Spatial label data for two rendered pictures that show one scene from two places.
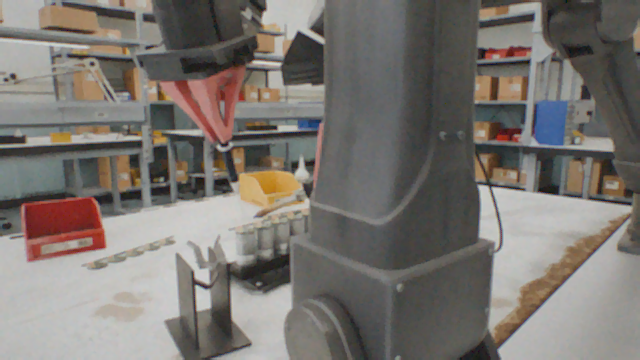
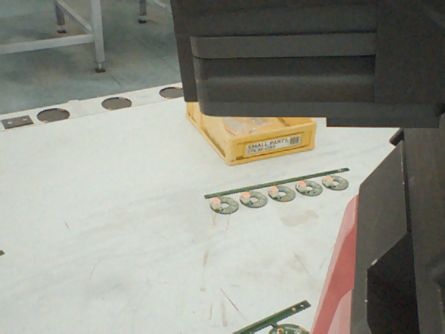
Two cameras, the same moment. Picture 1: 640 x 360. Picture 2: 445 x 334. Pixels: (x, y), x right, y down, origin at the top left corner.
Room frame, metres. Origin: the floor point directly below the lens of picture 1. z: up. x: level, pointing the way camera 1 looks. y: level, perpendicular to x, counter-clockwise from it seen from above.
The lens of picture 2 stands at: (0.35, 0.00, 1.04)
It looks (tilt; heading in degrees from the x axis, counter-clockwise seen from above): 31 degrees down; 13
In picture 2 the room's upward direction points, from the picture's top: 3 degrees clockwise
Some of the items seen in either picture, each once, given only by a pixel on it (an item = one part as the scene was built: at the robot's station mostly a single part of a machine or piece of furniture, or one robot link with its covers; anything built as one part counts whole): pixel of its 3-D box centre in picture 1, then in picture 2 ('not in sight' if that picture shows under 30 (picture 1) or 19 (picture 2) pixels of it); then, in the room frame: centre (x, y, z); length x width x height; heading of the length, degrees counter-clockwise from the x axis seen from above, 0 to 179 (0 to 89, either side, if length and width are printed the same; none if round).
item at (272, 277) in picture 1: (289, 265); not in sight; (0.51, 0.04, 0.76); 0.16 x 0.07 x 0.01; 137
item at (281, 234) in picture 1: (280, 238); not in sight; (0.52, 0.05, 0.79); 0.02 x 0.02 x 0.05
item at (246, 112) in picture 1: (279, 113); not in sight; (3.42, 0.33, 0.90); 1.30 x 0.06 x 0.12; 135
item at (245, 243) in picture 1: (245, 249); not in sight; (0.48, 0.09, 0.79); 0.02 x 0.02 x 0.05
